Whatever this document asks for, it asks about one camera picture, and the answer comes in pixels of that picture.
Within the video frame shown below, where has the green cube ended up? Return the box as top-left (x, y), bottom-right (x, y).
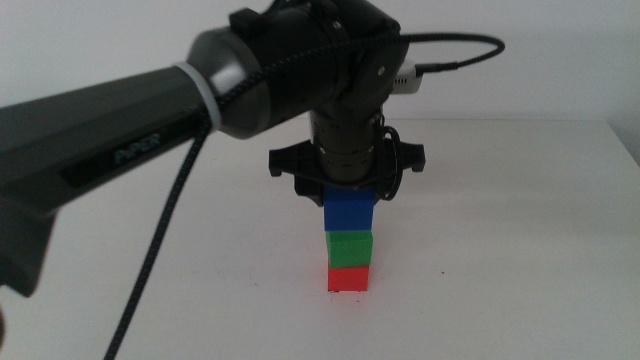
top-left (325, 229), bottom-right (375, 269)

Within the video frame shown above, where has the thin black cable loop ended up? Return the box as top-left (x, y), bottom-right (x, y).
top-left (375, 124), bottom-right (404, 202)

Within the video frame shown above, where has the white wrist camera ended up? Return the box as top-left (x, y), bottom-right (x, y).
top-left (392, 58), bottom-right (424, 95)

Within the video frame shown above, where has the red cube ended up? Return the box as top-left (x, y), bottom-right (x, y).
top-left (327, 264), bottom-right (371, 293)

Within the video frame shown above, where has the blue cube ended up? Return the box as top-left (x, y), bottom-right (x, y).
top-left (323, 186), bottom-right (377, 233)

